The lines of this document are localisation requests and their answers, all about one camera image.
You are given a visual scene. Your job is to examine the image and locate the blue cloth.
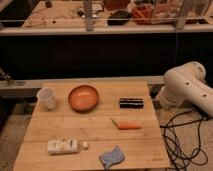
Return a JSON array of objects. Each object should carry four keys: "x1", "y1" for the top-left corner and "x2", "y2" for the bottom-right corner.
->
[{"x1": 99, "y1": 146, "x2": 125, "y2": 171}]

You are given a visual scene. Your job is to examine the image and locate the black pouch on bench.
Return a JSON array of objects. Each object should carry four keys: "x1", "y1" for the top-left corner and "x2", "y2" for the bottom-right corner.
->
[{"x1": 107, "y1": 10, "x2": 131, "y2": 26}]

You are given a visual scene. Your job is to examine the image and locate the orange bowl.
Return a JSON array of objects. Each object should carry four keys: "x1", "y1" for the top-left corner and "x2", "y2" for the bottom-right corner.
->
[{"x1": 68, "y1": 85, "x2": 99, "y2": 112}]

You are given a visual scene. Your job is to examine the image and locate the orange basket on bench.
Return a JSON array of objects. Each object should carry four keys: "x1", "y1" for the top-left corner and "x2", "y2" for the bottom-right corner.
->
[{"x1": 131, "y1": 6, "x2": 153, "y2": 25}]

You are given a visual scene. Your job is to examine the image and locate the black cables on floor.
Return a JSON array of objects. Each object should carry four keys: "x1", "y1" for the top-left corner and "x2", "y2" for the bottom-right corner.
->
[{"x1": 159, "y1": 108, "x2": 209, "y2": 171}]

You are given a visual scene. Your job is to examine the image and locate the white ceramic cup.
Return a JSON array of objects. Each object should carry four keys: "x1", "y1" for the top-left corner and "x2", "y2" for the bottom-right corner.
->
[{"x1": 37, "y1": 88, "x2": 56, "y2": 110}]

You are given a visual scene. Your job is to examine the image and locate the black rectangular box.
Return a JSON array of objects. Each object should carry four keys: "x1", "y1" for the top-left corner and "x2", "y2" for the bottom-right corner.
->
[{"x1": 119, "y1": 98, "x2": 144, "y2": 108}]

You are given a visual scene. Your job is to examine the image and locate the white plastic bottle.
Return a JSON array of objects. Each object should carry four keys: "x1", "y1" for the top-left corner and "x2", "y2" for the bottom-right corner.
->
[{"x1": 47, "y1": 139, "x2": 89, "y2": 155}]

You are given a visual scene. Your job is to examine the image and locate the metal frame post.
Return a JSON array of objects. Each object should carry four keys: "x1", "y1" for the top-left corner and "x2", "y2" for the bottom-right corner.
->
[{"x1": 83, "y1": 0, "x2": 93, "y2": 31}]

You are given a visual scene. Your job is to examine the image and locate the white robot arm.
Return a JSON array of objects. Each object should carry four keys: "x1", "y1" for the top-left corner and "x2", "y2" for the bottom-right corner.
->
[{"x1": 156, "y1": 61, "x2": 213, "y2": 117}]

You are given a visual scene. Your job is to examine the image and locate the orange carrot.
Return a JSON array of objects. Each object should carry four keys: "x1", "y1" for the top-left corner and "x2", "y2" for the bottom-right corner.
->
[{"x1": 112, "y1": 120, "x2": 141, "y2": 130}]

